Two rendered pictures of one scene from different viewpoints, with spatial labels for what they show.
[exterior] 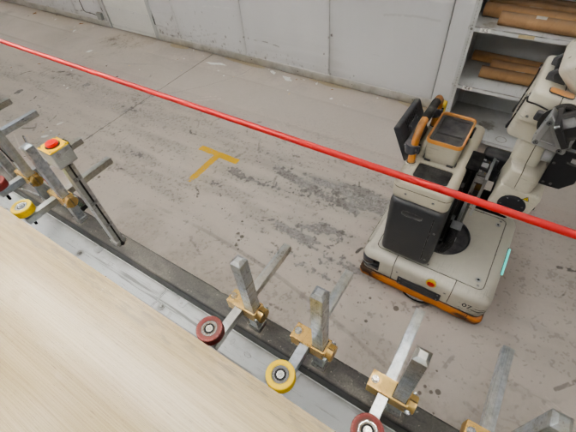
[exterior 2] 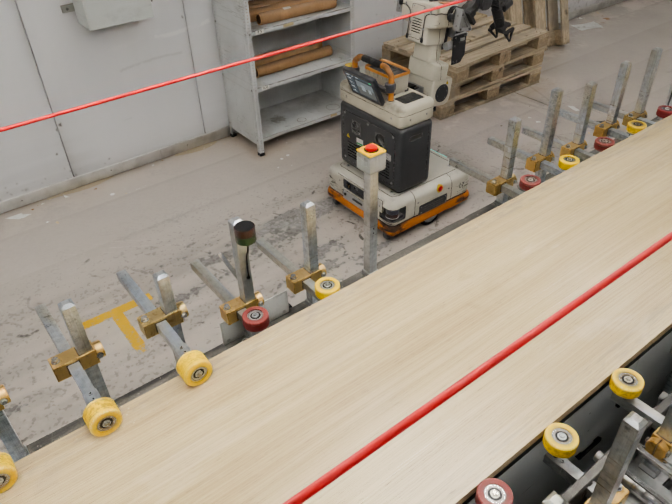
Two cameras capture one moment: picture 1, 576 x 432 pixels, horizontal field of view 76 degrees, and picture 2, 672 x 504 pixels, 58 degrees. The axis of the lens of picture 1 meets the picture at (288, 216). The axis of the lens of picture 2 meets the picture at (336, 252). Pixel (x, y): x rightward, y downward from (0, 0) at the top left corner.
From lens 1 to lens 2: 2.56 m
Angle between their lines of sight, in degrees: 53
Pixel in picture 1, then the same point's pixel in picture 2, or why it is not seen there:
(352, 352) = not seen: hidden behind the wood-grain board
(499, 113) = (268, 109)
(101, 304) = (493, 226)
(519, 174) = (440, 67)
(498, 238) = not seen: hidden behind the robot
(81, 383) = (563, 234)
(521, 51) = (257, 48)
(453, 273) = (439, 172)
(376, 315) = not seen: hidden behind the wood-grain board
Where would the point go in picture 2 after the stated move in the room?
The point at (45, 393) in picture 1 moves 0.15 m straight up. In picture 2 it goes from (569, 251) to (579, 214)
